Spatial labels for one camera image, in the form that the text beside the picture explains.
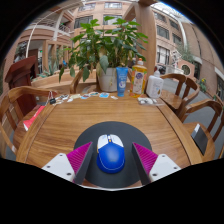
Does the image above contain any blue squeeze tube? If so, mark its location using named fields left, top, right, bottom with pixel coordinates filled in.
left=115, top=66, right=129, bottom=98

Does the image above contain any dark red wooden lectern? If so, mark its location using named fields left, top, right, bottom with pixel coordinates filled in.
left=4, top=54, right=38, bottom=116

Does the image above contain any white abstract sculpture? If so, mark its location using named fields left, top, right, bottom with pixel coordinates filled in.
left=171, top=49, right=183, bottom=68

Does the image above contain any dark bust statue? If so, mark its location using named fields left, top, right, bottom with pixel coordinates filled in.
left=13, top=43, right=28, bottom=63

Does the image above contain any yellow dish soap bottle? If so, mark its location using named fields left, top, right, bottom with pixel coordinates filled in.
left=129, top=57, right=148, bottom=99

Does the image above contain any wooden armchair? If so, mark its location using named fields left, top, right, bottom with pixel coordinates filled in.
left=0, top=85, right=59, bottom=158
left=178, top=98, right=224, bottom=163
left=159, top=73, right=200, bottom=116
left=69, top=68, right=101, bottom=94

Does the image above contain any black notebook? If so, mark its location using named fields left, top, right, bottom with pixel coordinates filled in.
left=190, top=123, right=209, bottom=156

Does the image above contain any white pump bottle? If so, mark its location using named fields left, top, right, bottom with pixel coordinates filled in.
left=145, top=69, right=165, bottom=99

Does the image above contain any red and white bag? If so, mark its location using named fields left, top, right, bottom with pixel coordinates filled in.
left=22, top=92, right=56, bottom=132

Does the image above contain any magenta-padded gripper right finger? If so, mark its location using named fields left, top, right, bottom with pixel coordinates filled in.
left=131, top=142, right=183, bottom=186

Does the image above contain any dark grey round mouse pad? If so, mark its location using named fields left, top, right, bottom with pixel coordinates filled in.
left=73, top=120, right=153, bottom=189

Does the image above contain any spiky green aloe plant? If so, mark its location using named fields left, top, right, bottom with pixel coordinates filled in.
left=43, top=59, right=63, bottom=78

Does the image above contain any green plant in white pot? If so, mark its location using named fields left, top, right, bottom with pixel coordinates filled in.
left=58, top=15, right=149, bottom=93

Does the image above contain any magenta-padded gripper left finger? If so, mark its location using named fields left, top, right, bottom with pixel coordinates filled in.
left=41, top=141, right=94, bottom=185

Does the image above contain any blue and white computer mouse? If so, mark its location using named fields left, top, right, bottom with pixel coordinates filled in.
left=96, top=133, right=126, bottom=174

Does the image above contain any long wooden planter box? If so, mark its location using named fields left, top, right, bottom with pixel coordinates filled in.
left=31, top=68, right=98, bottom=95

